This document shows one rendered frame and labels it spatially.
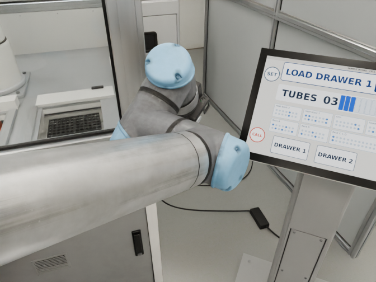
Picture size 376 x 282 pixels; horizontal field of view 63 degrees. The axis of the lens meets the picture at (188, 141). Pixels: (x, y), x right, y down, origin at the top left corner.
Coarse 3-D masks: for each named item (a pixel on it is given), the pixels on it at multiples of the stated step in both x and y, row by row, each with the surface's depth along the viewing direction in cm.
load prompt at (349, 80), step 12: (288, 72) 82; (300, 72) 81; (312, 72) 80; (324, 72) 79; (336, 72) 78; (348, 72) 78; (360, 72) 77; (312, 84) 80; (324, 84) 79; (336, 84) 78; (348, 84) 77; (360, 84) 77; (372, 84) 76
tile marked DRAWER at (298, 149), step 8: (272, 144) 81; (280, 144) 81; (288, 144) 80; (296, 144) 80; (304, 144) 79; (272, 152) 81; (280, 152) 80; (288, 152) 80; (296, 152) 79; (304, 152) 79; (304, 160) 79
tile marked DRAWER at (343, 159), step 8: (320, 152) 78; (328, 152) 77; (336, 152) 77; (344, 152) 76; (352, 152) 76; (320, 160) 77; (328, 160) 77; (336, 160) 76; (344, 160) 76; (352, 160) 75; (344, 168) 76; (352, 168) 75
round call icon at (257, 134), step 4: (252, 128) 83; (256, 128) 83; (260, 128) 83; (264, 128) 82; (252, 132) 83; (256, 132) 83; (260, 132) 82; (264, 132) 82; (248, 136) 83; (252, 136) 83; (256, 136) 83; (260, 136) 82; (264, 136) 82; (248, 140) 83; (252, 140) 83; (256, 140) 83; (260, 140) 82; (264, 140) 82
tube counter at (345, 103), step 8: (328, 96) 78; (336, 96) 78; (344, 96) 77; (352, 96) 77; (328, 104) 78; (336, 104) 78; (344, 104) 77; (352, 104) 77; (360, 104) 76; (368, 104) 76; (352, 112) 76; (360, 112) 76; (368, 112) 75
